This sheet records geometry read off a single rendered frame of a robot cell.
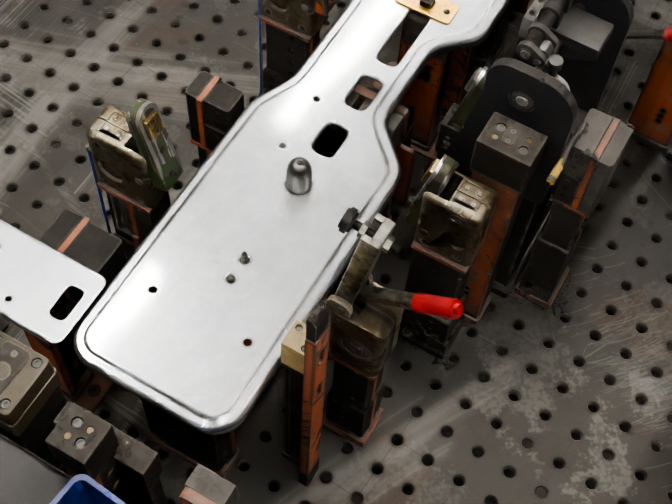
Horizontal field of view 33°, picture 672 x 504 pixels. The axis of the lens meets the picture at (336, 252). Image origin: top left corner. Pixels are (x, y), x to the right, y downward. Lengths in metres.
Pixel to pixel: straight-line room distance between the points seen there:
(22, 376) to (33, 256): 0.19
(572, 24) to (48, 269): 0.68
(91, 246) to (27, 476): 0.31
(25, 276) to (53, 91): 0.58
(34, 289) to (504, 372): 0.67
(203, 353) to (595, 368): 0.62
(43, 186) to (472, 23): 0.69
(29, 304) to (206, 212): 0.23
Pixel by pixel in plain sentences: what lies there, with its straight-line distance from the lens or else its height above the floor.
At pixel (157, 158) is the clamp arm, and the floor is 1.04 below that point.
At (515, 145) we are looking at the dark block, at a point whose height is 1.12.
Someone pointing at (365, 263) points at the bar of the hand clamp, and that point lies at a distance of 1.16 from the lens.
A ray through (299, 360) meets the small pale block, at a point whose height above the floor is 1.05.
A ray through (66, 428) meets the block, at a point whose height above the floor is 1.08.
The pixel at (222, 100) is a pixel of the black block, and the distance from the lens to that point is 1.50.
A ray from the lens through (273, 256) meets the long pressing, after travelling 1.36.
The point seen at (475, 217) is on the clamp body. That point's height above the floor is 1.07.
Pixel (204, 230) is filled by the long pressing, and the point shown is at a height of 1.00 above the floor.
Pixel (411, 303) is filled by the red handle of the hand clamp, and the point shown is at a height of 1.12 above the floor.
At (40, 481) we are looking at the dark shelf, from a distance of 1.24.
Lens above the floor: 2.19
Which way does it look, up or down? 61 degrees down
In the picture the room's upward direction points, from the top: 5 degrees clockwise
